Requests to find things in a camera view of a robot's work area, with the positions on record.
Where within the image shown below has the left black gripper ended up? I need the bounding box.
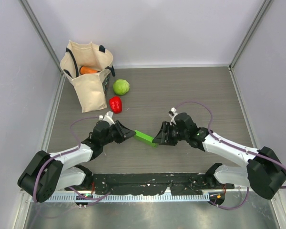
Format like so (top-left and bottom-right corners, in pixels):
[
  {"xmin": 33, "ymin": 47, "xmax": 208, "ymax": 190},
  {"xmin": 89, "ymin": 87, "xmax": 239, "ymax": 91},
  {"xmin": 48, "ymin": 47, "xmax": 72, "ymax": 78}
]
[{"xmin": 101, "ymin": 120, "xmax": 135, "ymax": 146}]

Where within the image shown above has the white slotted cable duct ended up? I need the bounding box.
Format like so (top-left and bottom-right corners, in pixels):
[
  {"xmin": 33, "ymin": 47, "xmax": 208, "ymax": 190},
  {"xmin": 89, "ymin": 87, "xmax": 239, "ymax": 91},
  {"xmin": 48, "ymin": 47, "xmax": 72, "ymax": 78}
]
[{"xmin": 50, "ymin": 192, "xmax": 210, "ymax": 203}]

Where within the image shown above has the beige canvas tote bag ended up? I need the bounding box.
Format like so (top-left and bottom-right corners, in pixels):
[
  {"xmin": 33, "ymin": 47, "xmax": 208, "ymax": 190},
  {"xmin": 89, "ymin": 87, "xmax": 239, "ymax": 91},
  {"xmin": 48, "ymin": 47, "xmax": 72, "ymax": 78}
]
[{"xmin": 60, "ymin": 41, "xmax": 115, "ymax": 113}]

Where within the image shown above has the green cabbage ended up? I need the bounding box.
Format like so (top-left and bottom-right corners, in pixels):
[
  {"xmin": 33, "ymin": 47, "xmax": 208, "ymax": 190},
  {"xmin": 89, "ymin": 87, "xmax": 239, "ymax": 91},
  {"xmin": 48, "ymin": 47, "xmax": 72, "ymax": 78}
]
[{"xmin": 112, "ymin": 79, "xmax": 130, "ymax": 95}]

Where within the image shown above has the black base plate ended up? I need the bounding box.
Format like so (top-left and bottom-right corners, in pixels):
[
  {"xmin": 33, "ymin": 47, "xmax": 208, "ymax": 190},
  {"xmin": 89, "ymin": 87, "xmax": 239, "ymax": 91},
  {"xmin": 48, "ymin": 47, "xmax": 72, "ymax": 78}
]
[{"xmin": 72, "ymin": 173, "xmax": 235, "ymax": 196}]

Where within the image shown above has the green paper box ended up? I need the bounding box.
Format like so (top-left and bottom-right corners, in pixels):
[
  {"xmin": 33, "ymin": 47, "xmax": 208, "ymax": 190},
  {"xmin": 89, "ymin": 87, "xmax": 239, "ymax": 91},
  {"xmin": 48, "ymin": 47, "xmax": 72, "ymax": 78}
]
[{"xmin": 134, "ymin": 130, "xmax": 158, "ymax": 148}]

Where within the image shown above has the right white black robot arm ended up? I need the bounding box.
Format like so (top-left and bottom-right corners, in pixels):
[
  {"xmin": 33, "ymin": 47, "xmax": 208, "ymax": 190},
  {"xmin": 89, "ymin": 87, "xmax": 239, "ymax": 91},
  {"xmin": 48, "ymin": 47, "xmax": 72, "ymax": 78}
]
[{"xmin": 153, "ymin": 108, "xmax": 286, "ymax": 199}]

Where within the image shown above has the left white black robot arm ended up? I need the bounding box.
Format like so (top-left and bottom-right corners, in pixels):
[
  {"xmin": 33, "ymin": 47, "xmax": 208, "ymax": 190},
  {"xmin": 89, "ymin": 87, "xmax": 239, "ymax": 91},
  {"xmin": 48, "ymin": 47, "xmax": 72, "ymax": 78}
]
[{"xmin": 17, "ymin": 121, "xmax": 136, "ymax": 203}]

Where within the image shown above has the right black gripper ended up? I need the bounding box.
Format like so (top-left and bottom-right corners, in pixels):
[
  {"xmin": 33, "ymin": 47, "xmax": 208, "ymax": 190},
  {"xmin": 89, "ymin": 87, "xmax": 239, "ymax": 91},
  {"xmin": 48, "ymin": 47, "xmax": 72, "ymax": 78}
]
[{"xmin": 153, "ymin": 121, "xmax": 188, "ymax": 146}]

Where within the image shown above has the red bell pepper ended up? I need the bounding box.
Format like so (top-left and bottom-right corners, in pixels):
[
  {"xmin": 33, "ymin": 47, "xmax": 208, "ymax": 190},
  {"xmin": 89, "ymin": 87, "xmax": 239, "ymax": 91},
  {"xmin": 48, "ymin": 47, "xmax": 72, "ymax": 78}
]
[{"xmin": 109, "ymin": 96, "xmax": 123, "ymax": 114}]

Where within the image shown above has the orange carrot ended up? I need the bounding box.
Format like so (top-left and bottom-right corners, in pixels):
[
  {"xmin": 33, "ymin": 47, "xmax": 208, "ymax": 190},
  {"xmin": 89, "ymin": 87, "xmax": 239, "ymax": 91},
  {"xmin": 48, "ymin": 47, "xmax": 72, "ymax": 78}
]
[{"xmin": 80, "ymin": 66, "xmax": 100, "ymax": 74}]

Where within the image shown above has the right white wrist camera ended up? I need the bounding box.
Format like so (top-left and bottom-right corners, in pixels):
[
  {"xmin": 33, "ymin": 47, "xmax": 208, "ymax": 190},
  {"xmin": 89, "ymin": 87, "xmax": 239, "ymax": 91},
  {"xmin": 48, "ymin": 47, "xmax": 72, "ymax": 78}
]
[{"xmin": 168, "ymin": 107, "xmax": 178, "ymax": 125}]

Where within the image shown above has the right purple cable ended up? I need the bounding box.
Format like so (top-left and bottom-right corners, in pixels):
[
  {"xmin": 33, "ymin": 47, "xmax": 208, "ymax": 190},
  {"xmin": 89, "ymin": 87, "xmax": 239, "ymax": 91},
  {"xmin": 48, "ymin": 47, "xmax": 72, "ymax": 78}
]
[{"xmin": 173, "ymin": 101, "xmax": 286, "ymax": 210}]

